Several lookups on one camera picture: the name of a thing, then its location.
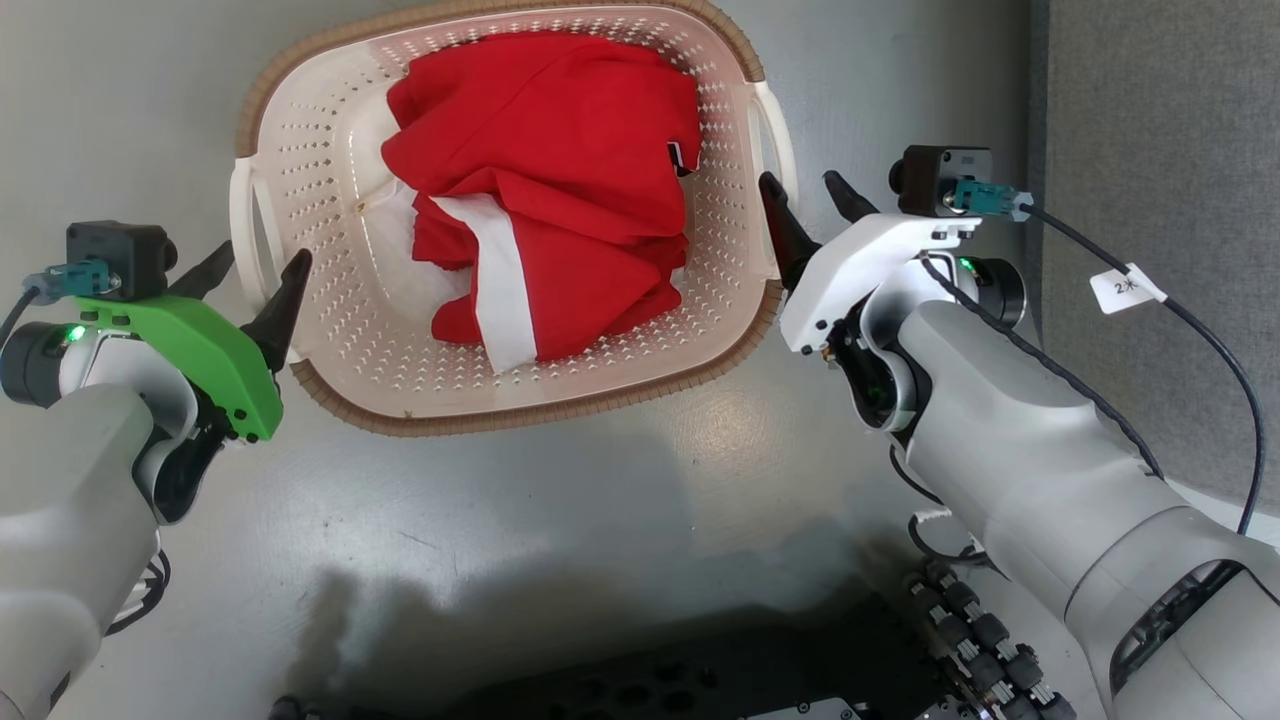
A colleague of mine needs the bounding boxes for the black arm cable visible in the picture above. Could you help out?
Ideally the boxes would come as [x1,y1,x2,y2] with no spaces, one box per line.
[917,253,1166,481]
[104,548,173,638]

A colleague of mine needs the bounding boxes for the black left camera cable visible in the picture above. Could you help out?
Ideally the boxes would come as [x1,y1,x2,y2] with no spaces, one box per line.
[0,284,43,349]

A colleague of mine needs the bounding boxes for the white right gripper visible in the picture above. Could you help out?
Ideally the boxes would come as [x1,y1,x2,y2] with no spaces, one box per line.
[757,170,978,355]

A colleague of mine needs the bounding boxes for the black camera cable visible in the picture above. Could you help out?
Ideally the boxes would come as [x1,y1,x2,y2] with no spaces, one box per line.
[1025,203,1268,537]
[0,284,43,349]

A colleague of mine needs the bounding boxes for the red and white garment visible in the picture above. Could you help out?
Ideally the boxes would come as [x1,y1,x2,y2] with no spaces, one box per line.
[380,30,705,377]

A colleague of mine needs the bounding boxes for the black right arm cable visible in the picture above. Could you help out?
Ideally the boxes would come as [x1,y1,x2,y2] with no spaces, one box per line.
[917,253,1166,481]

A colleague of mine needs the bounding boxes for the white paper cable tag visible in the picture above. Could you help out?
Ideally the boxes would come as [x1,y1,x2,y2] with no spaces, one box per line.
[1089,262,1169,317]

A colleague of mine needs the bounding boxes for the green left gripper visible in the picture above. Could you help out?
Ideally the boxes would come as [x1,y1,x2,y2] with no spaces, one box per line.
[74,239,314,444]

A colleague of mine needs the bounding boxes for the black right camera cable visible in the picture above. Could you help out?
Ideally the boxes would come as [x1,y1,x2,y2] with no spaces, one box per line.
[1025,203,1268,537]

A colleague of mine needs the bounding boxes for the cream perforated laundry basket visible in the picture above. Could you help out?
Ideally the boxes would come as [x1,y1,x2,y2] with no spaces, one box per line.
[228,0,799,439]

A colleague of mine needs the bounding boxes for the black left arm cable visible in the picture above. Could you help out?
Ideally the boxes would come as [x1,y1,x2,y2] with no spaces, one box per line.
[104,548,173,638]

